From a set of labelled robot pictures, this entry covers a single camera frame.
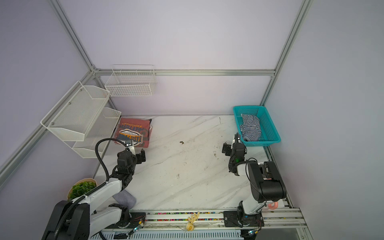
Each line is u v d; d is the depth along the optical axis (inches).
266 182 18.5
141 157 31.8
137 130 40.7
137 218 28.9
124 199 30.6
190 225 27.9
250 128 43.5
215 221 29.4
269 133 40.9
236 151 28.4
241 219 26.5
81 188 28.7
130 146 29.9
